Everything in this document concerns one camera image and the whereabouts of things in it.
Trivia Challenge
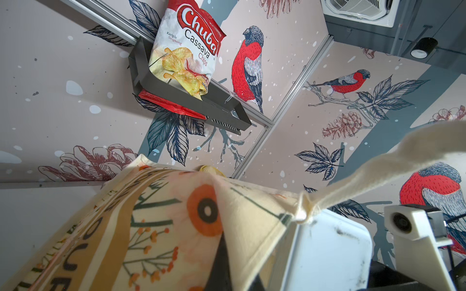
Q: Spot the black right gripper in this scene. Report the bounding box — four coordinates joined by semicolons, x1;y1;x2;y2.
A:
367;260;466;291

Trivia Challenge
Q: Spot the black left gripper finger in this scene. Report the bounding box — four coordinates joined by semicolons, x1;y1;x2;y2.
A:
204;234;233;291

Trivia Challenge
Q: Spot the cream canvas tote bag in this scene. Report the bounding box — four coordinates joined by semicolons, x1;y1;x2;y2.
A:
3;121;466;291

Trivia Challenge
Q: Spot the red Chuba cassava chips bag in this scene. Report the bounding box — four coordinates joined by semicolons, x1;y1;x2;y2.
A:
149;1;226;99

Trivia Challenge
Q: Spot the black ceiling spotlight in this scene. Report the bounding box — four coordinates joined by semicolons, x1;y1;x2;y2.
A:
410;38;438;59

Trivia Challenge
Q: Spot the ceiling air vent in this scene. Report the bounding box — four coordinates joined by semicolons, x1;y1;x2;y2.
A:
321;0;400;28

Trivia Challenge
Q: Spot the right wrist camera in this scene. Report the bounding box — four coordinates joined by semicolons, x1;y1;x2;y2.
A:
384;204;456;291

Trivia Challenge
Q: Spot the black wire wall basket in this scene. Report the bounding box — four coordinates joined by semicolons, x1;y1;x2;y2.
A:
129;37;251;135

